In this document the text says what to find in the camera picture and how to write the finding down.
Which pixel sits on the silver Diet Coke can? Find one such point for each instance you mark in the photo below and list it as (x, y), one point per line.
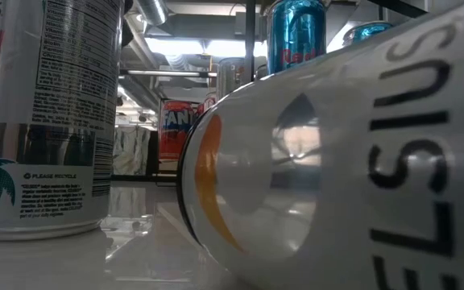
(211, 100)

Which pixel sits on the red soda can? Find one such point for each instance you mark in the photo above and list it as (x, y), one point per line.
(173, 141)

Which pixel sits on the blue silver Red Bull can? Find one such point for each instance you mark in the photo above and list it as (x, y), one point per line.
(296, 36)

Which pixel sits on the light blue Red Bull can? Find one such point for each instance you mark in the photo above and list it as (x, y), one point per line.
(367, 32)

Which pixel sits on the black partition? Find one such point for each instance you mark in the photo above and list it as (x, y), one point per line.
(153, 153)

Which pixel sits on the ceiling light panel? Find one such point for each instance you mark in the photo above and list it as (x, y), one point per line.
(334, 40)
(173, 45)
(224, 48)

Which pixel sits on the long linear ceiling light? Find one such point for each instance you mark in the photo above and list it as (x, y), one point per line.
(163, 73)

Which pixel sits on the white streaked cloth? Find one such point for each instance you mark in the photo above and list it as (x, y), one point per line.
(131, 151)

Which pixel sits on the black dome ceiling camera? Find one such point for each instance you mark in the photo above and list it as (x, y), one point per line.
(119, 100)
(142, 118)

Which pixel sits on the wooden shelf black metal frame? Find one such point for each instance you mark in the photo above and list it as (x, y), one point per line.
(250, 40)

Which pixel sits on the silver ceiling duct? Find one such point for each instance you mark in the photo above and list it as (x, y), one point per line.
(153, 10)

